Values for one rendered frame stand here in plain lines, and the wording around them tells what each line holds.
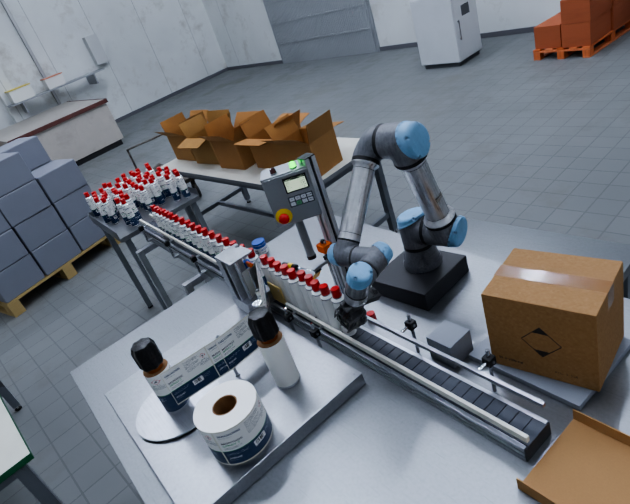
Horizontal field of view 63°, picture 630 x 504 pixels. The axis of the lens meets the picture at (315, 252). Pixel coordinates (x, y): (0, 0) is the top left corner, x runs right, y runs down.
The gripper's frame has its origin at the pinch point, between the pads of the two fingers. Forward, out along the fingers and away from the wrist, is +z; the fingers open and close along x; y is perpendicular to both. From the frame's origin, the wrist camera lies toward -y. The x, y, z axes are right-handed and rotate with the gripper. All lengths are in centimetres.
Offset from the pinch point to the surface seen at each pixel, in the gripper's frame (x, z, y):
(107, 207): -215, 115, 13
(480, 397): 47, -21, -1
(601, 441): 74, -31, -10
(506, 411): 54, -25, -1
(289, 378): -0.2, 2.0, 29.4
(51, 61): -1088, 532, -196
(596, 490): 79, -34, 3
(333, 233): -26.4, -15.3, -13.5
